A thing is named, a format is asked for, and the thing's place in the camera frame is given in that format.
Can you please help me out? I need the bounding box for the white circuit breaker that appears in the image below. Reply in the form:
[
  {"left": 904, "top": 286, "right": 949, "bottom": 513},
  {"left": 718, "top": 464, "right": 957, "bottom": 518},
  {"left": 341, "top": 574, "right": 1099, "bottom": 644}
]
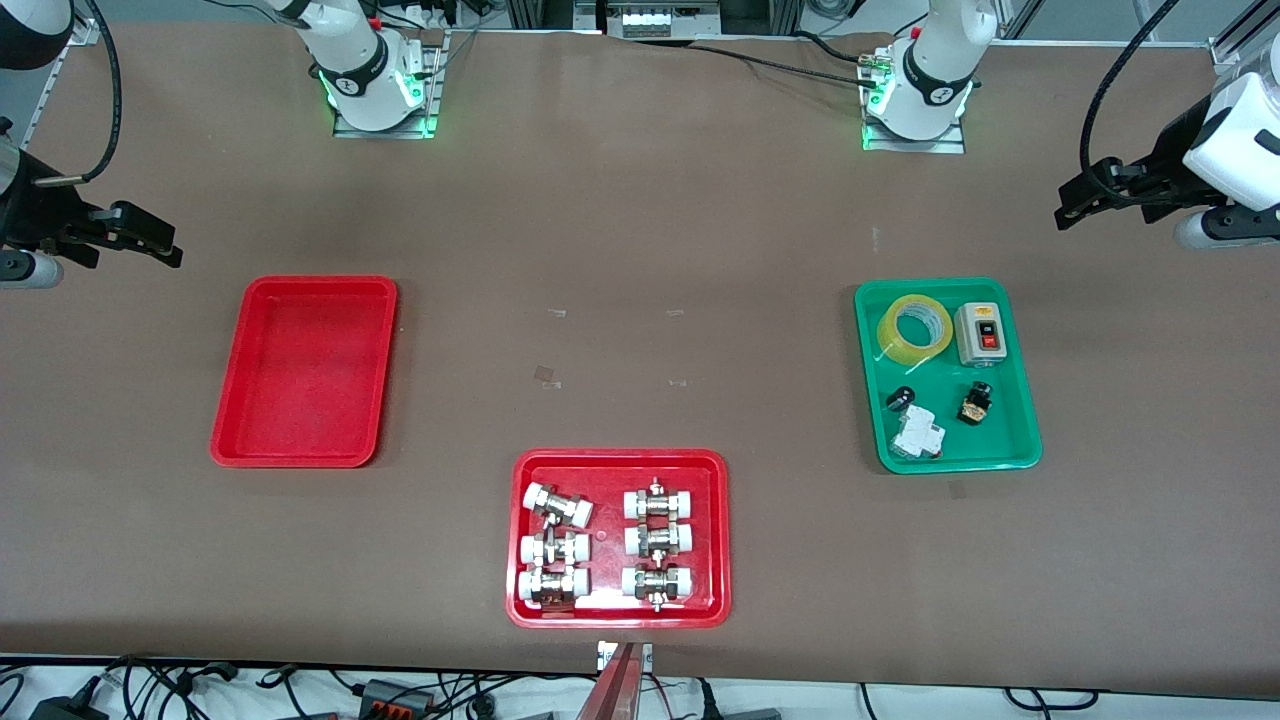
[{"left": 892, "top": 404, "right": 947, "bottom": 462}]

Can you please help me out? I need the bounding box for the black power adapter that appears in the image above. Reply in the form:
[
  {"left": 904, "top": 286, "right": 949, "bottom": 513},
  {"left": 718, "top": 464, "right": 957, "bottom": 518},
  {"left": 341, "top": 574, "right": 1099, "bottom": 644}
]
[{"left": 30, "top": 696, "right": 111, "bottom": 720}]

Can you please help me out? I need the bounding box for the yellow tape roll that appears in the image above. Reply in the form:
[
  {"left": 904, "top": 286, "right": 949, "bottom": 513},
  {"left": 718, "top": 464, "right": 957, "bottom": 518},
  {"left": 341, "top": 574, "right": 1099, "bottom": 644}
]
[{"left": 877, "top": 294, "right": 954, "bottom": 368}]

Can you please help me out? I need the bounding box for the white power strip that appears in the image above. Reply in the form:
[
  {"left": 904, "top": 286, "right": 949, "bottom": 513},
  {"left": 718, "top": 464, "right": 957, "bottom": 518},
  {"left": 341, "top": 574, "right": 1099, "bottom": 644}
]
[{"left": 608, "top": 8, "right": 723, "bottom": 39}]

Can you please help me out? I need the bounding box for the green plastic tray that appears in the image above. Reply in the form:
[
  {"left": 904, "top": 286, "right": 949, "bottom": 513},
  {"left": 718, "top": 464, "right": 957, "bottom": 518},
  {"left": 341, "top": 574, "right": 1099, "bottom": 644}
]
[{"left": 854, "top": 277, "right": 1044, "bottom": 475}]

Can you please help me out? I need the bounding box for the red plastic tray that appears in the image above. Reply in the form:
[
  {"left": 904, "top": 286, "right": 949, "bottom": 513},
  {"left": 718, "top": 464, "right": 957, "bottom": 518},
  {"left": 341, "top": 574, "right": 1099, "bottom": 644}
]
[
  {"left": 505, "top": 449, "right": 733, "bottom": 630},
  {"left": 210, "top": 276, "right": 399, "bottom": 469}
]

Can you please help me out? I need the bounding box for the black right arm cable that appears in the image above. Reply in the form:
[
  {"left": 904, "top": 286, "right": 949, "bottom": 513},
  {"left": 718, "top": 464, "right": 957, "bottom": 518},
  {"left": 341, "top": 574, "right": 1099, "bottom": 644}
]
[{"left": 35, "top": 0, "right": 122, "bottom": 189}]

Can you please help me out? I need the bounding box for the aluminium arm base plate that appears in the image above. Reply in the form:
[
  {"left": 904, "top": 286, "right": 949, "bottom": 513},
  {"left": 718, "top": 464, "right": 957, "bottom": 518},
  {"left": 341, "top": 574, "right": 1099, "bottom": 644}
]
[
  {"left": 333, "top": 28, "right": 448, "bottom": 140},
  {"left": 862, "top": 45, "right": 967, "bottom": 155}
]

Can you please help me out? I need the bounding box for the red aluminium bar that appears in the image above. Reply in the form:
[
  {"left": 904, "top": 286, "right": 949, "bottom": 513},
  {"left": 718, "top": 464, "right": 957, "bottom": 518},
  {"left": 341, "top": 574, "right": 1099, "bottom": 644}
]
[{"left": 575, "top": 643, "right": 641, "bottom": 720}]

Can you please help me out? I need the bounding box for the grey switch box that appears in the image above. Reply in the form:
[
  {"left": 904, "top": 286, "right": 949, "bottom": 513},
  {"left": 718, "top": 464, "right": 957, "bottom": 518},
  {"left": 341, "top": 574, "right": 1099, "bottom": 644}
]
[{"left": 953, "top": 302, "right": 1005, "bottom": 367}]

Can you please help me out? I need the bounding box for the white metal pipe fitting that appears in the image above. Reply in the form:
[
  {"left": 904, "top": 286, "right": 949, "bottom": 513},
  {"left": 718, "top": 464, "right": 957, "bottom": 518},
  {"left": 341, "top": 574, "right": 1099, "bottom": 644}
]
[
  {"left": 519, "top": 530, "right": 592, "bottom": 568},
  {"left": 624, "top": 522, "right": 695, "bottom": 559},
  {"left": 621, "top": 564, "right": 697, "bottom": 612},
  {"left": 523, "top": 482, "right": 595, "bottom": 529},
  {"left": 623, "top": 478, "right": 697, "bottom": 521},
  {"left": 517, "top": 567, "right": 592, "bottom": 608}
]

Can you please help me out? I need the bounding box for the grey connector block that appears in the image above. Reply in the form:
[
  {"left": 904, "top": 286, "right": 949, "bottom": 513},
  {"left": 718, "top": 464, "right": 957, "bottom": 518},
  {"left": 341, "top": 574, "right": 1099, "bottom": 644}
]
[{"left": 358, "top": 678, "right": 433, "bottom": 717}]

